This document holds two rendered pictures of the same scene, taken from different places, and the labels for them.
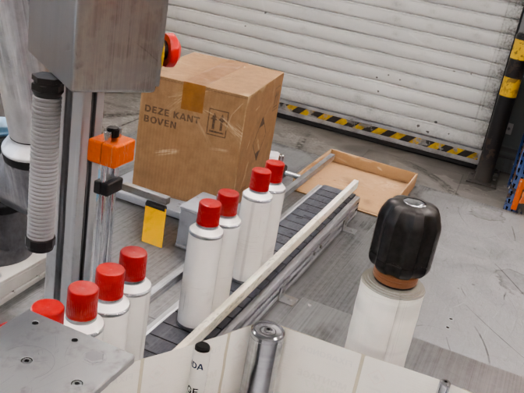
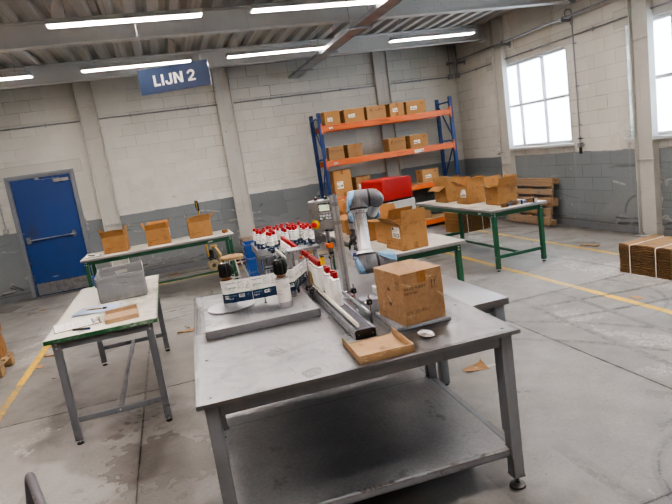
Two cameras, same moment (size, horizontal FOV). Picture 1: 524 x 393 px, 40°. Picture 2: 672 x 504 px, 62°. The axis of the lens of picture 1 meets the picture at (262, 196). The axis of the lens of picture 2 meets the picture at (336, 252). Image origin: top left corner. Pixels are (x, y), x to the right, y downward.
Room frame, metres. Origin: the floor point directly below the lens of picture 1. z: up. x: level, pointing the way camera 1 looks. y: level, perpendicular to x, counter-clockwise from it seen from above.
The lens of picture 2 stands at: (3.85, -1.73, 1.76)
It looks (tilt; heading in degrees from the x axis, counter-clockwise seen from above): 10 degrees down; 147
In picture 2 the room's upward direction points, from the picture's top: 9 degrees counter-clockwise
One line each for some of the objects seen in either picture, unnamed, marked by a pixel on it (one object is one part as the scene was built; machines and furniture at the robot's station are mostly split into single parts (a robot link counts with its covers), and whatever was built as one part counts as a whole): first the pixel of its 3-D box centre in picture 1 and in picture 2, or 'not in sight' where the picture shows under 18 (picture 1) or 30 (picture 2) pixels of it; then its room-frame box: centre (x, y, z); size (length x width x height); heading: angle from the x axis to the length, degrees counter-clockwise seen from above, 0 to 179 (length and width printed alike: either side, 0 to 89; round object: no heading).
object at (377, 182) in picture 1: (356, 181); (376, 344); (1.80, -0.24, 0.85); 0.30 x 0.26 x 0.04; 160
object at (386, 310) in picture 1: (387, 303); (282, 282); (0.84, -0.19, 1.03); 0.09 x 0.09 x 0.30
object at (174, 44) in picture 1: (164, 50); not in sight; (0.79, 0.13, 1.33); 0.04 x 0.03 x 0.04; 35
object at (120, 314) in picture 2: not in sight; (121, 313); (-0.48, -0.88, 0.82); 0.34 x 0.24 x 0.03; 168
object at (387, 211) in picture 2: not in sight; (393, 223); (-0.56, 1.89, 0.96); 0.53 x 0.45 x 0.37; 74
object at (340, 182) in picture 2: not in sight; (388, 170); (-4.84, 5.46, 1.26); 2.78 x 0.61 x 2.51; 73
